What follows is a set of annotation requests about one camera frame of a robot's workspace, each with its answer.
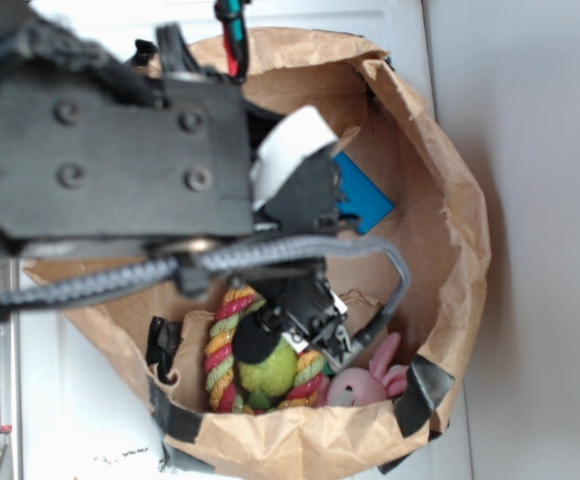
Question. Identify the brown paper bag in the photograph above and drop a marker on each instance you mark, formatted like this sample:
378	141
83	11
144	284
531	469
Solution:
155	340

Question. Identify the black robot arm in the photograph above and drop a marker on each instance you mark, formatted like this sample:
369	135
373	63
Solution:
181	173

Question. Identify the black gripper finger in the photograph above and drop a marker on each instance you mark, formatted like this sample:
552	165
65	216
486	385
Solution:
257	334

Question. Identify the pink bunny plush toy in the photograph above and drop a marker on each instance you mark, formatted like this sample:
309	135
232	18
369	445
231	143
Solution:
357	387

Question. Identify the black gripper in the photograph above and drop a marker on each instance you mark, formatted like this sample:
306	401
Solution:
296	185

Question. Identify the green frog plush toy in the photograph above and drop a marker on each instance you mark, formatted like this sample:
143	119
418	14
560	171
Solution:
268	382

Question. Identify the blue rectangular block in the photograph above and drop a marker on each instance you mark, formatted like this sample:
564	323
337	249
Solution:
363	202

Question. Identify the multicolored twisted rope toy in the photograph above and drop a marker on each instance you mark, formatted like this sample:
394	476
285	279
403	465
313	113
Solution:
220	366

